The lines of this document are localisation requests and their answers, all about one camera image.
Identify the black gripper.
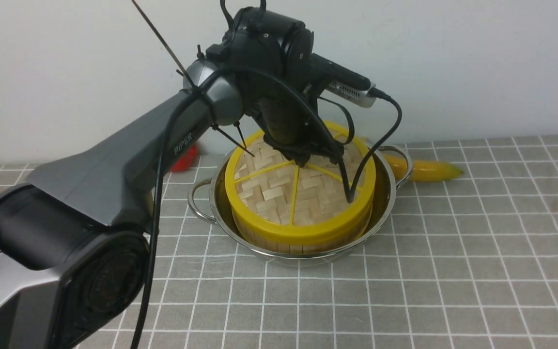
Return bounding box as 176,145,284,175
258,95,344,168

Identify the yellow rimmed bamboo steamer lid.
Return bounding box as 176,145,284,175
224,130,376,233

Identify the yellow rimmed bamboo steamer basket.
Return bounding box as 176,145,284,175
232,204,372,254

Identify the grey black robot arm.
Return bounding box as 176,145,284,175
0,1,341,349

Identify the stainless steel pot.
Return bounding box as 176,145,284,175
187,152,410,268

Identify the red bell pepper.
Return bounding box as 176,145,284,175
170,143,199,173

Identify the yellow banana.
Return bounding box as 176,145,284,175
384,154,464,182

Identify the grey checkered tablecloth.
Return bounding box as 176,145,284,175
0,134,558,349

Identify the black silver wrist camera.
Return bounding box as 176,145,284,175
309,53,376,108

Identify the black cable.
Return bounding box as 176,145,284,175
130,68,403,349

